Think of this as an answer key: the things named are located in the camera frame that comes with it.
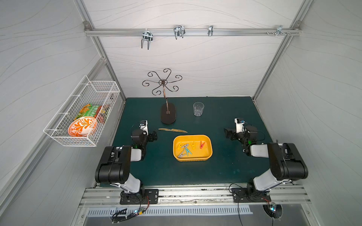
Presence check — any grey clothespin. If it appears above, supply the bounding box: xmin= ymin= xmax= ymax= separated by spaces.
xmin=178 ymin=144 xmax=189 ymax=158

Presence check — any yellow plastic storage box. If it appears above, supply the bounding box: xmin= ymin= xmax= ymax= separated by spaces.
xmin=173 ymin=135 xmax=213 ymax=162

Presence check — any teal clothespin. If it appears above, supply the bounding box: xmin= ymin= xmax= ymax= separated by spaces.
xmin=185 ymin=148 xmax=192 ymax=156

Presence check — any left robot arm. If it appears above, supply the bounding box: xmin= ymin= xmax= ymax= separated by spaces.
xmin=95 ymin=129 xmax=157 ymax=195

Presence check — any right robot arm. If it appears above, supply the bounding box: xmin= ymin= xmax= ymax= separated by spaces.
xmin=223 ymin=125 xmax=308 ymax=194

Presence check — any wooden knife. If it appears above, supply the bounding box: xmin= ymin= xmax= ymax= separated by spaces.
xmin=158 ymin=128 xmax=188 ymax=133

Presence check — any metal mug tree stand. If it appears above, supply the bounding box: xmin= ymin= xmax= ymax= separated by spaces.
xmin=142 ymin=68 xmax=183 ymax=125

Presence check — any clear drinking glass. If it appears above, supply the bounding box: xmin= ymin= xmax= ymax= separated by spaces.
xmin=193 ymin=102 xmax=205 ymax=117

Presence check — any green snack packet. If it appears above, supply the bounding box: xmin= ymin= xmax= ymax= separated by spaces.
xmin=74 ymin=104 xmax=110 ymax=123

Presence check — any orange patterned bowl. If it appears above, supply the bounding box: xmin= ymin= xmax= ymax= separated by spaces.
xmin=68 ymin=117 xmax=97 ymax=137

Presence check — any metal double hook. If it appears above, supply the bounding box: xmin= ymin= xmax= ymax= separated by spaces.
xmin=141 ymin=31 xmax=153 ymax=50

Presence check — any metal loop hook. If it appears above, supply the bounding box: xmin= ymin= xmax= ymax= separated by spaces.
xmin=173 ymin=25 xmax=186 ymax=40

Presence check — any small metal hook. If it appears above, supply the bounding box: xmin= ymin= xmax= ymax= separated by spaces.
xmin=208 ymin=25 xmax=214 ymax=37

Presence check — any metal corner hook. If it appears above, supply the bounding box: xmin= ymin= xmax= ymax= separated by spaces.
xmin=266 ymin=25 xmax=291 ymax=37

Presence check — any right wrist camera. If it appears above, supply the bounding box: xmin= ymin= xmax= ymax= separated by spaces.
xmin=234 ymin=118 xmax=245 ymax=133

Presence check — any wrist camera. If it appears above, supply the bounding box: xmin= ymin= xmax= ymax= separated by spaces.
xmin=139 ymin=120 xmax=149 ymax=135
xmin=234 ymin=118 xmax=245 ymax=133

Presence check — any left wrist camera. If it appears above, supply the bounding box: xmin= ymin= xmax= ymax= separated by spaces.
xmin=139 ymin=120 xmax=149 ymax=135

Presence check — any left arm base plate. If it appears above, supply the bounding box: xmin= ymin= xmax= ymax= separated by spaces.
xmin=120 ymin=189 xmax=159 ymax=205

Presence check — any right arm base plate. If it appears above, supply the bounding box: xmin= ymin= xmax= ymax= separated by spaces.
xmin=230 ymin=187 xmax=272 ymax=203

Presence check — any white wire basket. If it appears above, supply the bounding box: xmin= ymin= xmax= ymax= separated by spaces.
xmin=43 ymin=76 xmax=120 ymax=147

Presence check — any aluminium front rail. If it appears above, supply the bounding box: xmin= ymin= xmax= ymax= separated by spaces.
xmin=79 ymin=183 xmax=311 ymax=207

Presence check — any aluminium rail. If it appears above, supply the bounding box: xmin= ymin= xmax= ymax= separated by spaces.
xmin=84 ymin=26 xmax=302 ymax=38
xmin=79 ymin=183 xmax=311 ymax=207

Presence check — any white vented cable duct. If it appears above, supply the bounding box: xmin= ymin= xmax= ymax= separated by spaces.
xmin=87 ymin=205 xmax=253 ymax=218

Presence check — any aluminium top rail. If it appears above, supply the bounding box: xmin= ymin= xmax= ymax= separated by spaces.
xmin=84 ymin=26 xmax=302 ymax=38

